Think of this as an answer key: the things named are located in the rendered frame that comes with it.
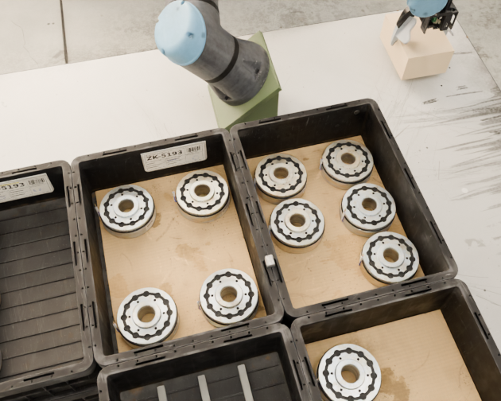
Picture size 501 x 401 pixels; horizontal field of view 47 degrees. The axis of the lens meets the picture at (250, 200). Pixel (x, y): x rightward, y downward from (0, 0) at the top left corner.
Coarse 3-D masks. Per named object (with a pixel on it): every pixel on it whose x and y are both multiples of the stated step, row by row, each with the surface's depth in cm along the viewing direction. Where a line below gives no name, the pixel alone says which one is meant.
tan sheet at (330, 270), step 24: (312, 168) 117; (312, 192) 114; (336, 192) 114; (336, 216) 111; (336, 240) 109; (360, 240) 109; (288, 264) 106; (312, 264) 106; (336, 264) 106; (288, 288) 103; (312, 288) 103; (336, 288) 103; (360, 288) 103
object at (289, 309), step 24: (264, 120) 111; (288, 120) 111; (384, 120) 111; (240, 144) 108; (240, 168) 105; (408, 168) 105; (264, 216) 100; (432, 216) 100; (264, 240) 97; (456, 264) 95; (384, 288) 93; (408, 288) 93; (288, 312) 91; (312, 312) 91
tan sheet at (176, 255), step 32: (96, 192) 114; (160, 192) 114; (160, 224) 110; (192, 224) 110; (224, 224) 110; (128, 256) 107; (160, 256) 107; (192, 256) 107; (224, 256) 107; (128, 288) 103; (160, 288) 103; (192, 288) 103; (192, 320) 100
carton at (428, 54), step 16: (384, 32) 149; (416, 32) 143; (432, 32) 143; (400, 48) 142; (416, 48) 140; (432, 48) 140; (448, 48) 140; (400, 64) 144; (416, 64) 141; (432, 64) 142; (448, 64) 144
